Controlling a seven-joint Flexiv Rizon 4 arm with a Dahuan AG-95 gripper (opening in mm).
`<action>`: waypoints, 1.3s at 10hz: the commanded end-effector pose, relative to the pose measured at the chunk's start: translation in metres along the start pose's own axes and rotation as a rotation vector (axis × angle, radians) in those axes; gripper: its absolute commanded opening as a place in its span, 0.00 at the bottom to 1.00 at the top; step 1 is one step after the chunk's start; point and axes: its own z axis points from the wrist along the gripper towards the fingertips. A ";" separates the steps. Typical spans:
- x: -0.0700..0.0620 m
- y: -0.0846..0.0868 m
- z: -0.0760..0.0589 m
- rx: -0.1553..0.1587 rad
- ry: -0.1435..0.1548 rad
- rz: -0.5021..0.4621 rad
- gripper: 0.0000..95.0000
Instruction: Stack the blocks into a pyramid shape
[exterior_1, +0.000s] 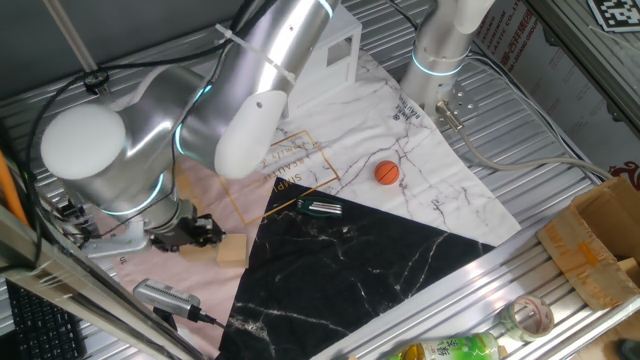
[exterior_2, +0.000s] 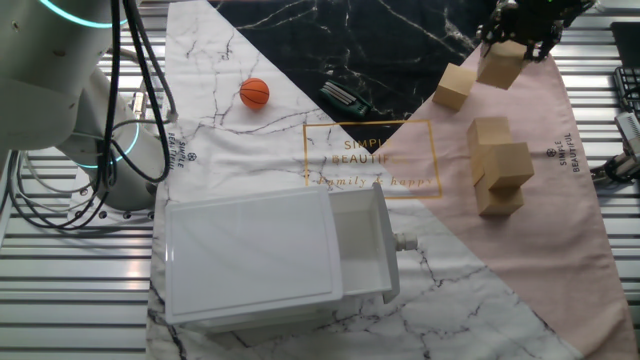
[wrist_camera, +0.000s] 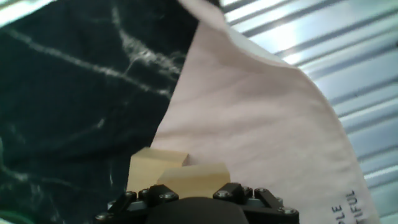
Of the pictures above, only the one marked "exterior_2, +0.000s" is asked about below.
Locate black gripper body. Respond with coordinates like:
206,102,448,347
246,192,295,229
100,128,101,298
492,0,569,47

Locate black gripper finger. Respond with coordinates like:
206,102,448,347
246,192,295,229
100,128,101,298
474,8,504,57
524,27,565,64

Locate black keyboard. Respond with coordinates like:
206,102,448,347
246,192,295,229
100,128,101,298
613,66,640,116

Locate small gray clamped device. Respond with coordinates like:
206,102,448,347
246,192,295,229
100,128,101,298
591,112,640,184

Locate green holder with silver bits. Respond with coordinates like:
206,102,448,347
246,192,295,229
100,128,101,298
318,79,374,120

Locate marble pink black cloth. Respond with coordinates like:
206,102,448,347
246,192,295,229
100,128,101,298
144,0,640,360

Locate small orange basketball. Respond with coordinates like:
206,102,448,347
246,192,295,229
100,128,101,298
239,77,271,111

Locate white plastic drawer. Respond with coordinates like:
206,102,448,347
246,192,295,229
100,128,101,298
327,183,419,305

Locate white plastic drawer cabinet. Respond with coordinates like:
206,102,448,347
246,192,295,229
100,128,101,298
163,185,346,334

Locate gray robot cable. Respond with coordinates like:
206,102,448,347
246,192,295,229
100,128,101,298
107,47,151,124

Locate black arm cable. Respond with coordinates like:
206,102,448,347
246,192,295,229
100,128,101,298
7,0,180,231

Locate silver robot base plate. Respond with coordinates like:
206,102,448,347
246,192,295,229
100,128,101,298
67,189,157,222

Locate white cable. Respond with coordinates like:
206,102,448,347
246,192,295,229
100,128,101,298
3,148,101,231

